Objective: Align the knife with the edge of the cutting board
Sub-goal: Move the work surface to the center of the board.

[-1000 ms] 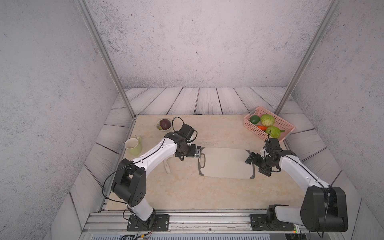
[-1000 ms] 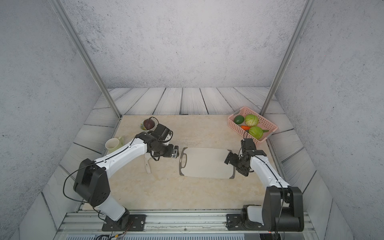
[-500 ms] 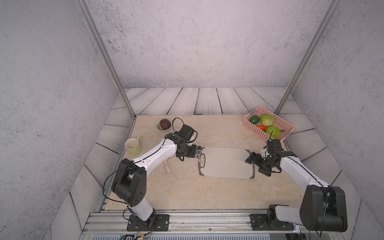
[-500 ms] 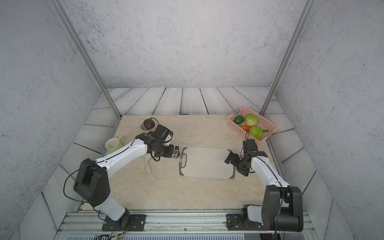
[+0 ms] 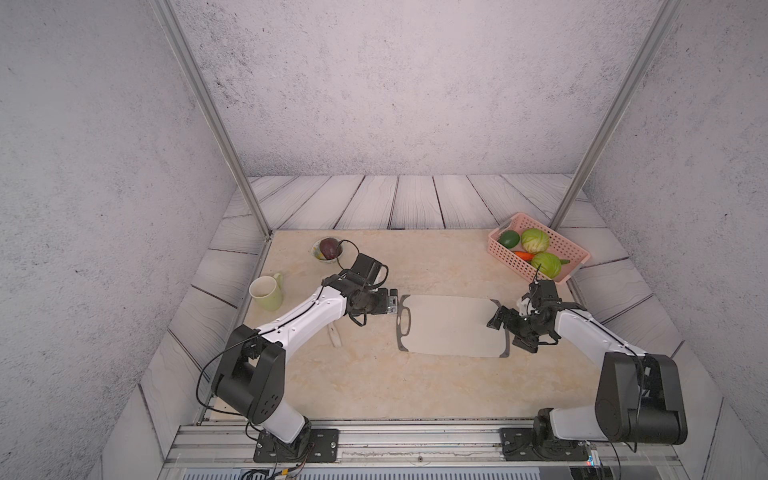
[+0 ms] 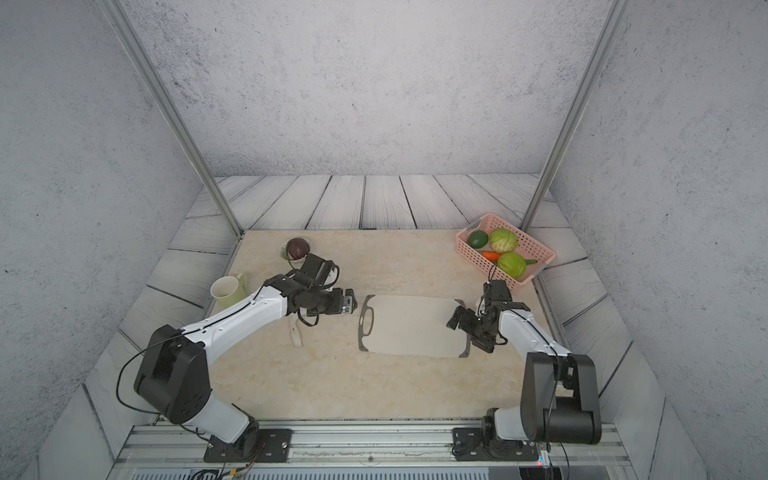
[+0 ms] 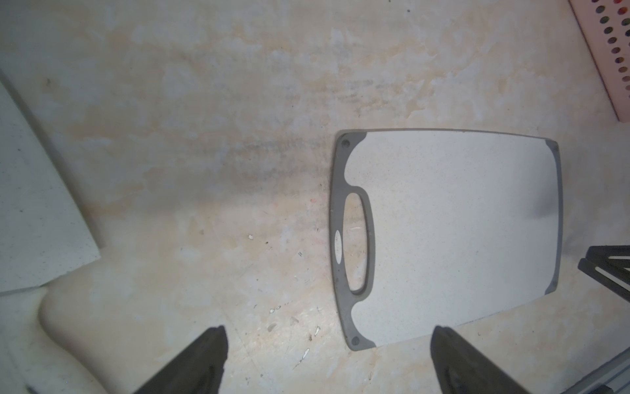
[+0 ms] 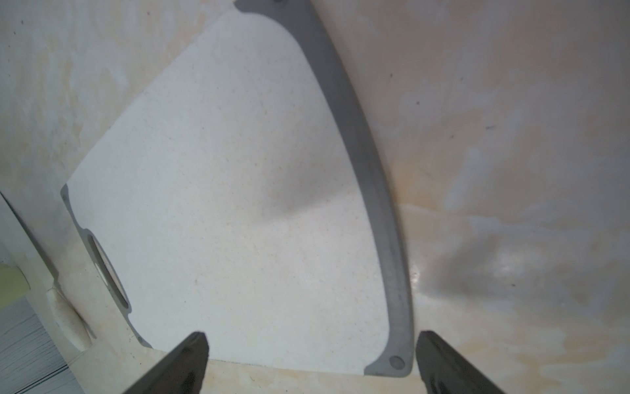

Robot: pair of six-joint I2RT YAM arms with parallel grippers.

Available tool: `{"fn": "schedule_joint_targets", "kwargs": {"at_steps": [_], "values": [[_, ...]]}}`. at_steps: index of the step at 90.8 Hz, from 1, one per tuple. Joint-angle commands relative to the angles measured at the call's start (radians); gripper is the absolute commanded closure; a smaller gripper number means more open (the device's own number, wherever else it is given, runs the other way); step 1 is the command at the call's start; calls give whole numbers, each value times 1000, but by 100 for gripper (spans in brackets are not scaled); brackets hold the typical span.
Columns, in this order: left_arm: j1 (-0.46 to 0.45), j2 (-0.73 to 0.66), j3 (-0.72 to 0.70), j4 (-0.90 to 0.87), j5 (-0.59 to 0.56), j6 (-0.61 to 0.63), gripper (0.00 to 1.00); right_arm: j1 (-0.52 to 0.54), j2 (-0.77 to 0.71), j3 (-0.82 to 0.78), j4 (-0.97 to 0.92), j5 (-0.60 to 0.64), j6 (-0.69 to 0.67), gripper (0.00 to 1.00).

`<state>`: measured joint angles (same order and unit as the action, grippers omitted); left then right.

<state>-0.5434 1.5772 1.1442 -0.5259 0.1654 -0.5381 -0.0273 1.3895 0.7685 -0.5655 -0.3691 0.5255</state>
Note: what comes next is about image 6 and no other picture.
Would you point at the right metal corner post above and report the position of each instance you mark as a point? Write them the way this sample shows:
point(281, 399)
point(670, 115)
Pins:
point(606, 40)

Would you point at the white speckled knife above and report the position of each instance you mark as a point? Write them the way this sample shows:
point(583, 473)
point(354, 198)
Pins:
point(294, 331)

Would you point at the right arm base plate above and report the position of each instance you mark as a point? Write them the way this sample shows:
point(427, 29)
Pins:
point(474, 444)

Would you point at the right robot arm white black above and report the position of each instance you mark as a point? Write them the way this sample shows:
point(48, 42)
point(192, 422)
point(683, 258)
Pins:
point(559, 400)

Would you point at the white grey-rimmed cutting board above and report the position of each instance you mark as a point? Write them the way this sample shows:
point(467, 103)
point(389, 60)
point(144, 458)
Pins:
point(411, 325)

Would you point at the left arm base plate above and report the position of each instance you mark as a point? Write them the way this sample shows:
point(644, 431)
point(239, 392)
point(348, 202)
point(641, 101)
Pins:
point(257, 445)

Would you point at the orange carrot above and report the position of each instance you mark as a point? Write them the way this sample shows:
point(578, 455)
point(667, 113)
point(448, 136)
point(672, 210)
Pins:
point(490, 255)

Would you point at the small floral bowl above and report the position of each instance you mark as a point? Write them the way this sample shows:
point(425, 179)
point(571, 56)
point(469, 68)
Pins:
point(288, 252)

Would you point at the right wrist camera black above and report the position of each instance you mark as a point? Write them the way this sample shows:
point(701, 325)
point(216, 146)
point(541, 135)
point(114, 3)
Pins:
point(496, 295)

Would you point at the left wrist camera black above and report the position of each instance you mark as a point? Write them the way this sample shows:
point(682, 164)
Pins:
point(315, 271)

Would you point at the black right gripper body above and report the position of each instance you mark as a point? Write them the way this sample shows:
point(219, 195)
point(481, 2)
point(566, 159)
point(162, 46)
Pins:
point(476, 326)

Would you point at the aluminium rail frame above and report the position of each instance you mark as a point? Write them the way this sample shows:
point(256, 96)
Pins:
point(390, 449)

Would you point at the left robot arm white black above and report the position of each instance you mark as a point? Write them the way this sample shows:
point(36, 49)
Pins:
point(174, 374)

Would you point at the left metal corner post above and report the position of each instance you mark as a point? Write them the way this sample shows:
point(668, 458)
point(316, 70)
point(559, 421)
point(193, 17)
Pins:
point(132, 45)

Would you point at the metal corner post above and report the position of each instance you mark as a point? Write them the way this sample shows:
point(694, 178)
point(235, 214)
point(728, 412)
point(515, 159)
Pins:
point(606, 40)
point(132, 45)

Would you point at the green cabbage front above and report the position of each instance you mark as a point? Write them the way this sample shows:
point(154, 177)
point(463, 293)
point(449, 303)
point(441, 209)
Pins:
point(512, 264)

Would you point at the dark green avocado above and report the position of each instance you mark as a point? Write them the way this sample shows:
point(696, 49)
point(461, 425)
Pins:
point(478, 239)

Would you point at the pink plastic basket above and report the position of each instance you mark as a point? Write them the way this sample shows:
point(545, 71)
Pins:
point(538, 256)

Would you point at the green cabbage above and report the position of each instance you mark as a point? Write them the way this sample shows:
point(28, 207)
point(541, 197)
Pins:
point(503, 240)
point(512, 264)

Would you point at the light green mug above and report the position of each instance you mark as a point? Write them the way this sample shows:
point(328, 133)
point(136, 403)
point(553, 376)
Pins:
point(229, 290)

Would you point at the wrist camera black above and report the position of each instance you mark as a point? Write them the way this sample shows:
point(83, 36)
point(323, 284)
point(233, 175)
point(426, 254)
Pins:
point(315, 271)
point(496, 295)

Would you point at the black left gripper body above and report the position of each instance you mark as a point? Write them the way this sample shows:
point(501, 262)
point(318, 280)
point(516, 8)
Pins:
point(330, 302)

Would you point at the green cabbage back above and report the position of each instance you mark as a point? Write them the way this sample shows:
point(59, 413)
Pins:
point(503, 240)

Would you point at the dark purple fruit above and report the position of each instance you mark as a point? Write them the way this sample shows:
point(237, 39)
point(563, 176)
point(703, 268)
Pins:
point(297, 247)

